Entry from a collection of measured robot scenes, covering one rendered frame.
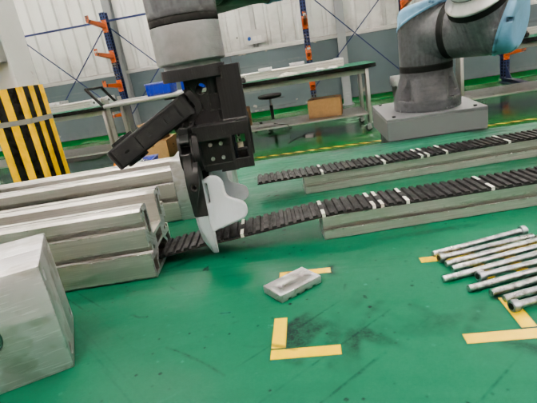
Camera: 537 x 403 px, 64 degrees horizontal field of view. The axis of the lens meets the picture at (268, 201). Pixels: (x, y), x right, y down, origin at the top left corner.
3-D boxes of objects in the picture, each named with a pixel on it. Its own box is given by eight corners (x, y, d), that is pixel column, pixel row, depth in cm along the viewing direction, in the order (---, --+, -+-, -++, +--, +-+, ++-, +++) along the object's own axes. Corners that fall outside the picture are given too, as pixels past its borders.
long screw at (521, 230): (522, 232, 46) (522, 223, 46) (529, 235, 45) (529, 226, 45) (430, 256, 45) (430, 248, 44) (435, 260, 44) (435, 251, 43)
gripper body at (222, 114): (256, 172, 48) (236, 59, 44) (180, 185, 48) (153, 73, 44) (256, 157, 55) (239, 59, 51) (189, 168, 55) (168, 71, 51)
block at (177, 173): (240, 189, 79) (231, 138, 76) (239, 211, 67) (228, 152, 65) (192, 197, 79) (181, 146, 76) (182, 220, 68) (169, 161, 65)
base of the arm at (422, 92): (391, 105, 111) (389, 65, 108) (454, 97, 108) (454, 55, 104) (396, 116, 98) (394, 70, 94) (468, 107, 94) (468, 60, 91)
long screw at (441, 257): (441, 265, 42) (440, 255, 42) (435, 260, 43) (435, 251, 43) (535, 241, 44) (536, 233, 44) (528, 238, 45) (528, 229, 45)
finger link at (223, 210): (253, 251, 49) (240, 170, 48) (202, 259, 49) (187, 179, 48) (255, 245, 52) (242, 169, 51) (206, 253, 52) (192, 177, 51)
